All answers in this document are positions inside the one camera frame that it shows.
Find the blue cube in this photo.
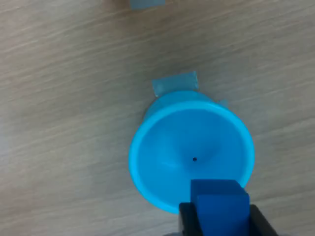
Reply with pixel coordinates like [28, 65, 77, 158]
[190, 178, 251, 236]

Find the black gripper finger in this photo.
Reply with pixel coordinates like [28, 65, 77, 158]
[248, 204, 280, 236]
[179, 202, 204, 236]

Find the pale blue tape piece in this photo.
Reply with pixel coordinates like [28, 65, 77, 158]
[127, 0, 166, 11]
[151, 70, 199, 98]

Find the blue plastic cup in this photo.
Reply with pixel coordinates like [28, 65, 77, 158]
[128, 90, 255, 214]

